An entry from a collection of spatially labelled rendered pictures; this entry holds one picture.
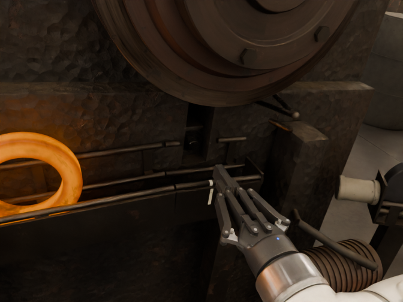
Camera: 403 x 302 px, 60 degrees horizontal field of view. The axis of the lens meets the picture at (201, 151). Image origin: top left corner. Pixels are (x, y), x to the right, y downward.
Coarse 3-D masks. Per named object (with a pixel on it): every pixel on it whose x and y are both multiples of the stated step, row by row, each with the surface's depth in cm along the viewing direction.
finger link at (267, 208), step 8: (248, 192) 63; (256, 192) 63; (256, 200) 62; (264, 200) 62; (264, 208) 60; (272, 208) 60; (264, 216) 61; (272, 216) 59; (280, 216) 59; (288, 224) 58
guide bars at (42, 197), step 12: (144, 144) 71; (156, 144) 71; (168, 144) 72; (228, 144) 79; (84, 156) 66; (96, 156) 67; (144, 156) 72; (228, 156) 80; (0, 168) 61; (12, 168) 62; (36, 168) 64; (144, 168) 73; (192, 168) 76; (204, 168) 77; (228, 168) 79; (36, 180) 65; (120, 180) 70; (132, 180) 71; (180, 180) 76; (48, 192) 65
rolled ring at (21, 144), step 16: (0, 144) 53; (16, 144) 54; (32, 144) 55; (48, 144) 56; (0, 160) 54; (48, 160) 57; (64, 160) 58; (64, 176) 60; (80, 176) 61; (64, 192) 62; (80, 192) 63; (0, 208) 60; (16, 208) 62; (32, 208) 63; (0, 224) 60
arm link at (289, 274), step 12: (276, 264) 47; (288, 264) 47; (300, 264) 47; (312, 264) 48; (264, 276) 48; (276, 276) 46; (288, 276) 46; (300, 276) 45; (312, 276) 46; (264, 288) 47; (276, 288) 46; (288, 288) 45; (300, 288) 44; (264, 300) 48; (276, 300) 45
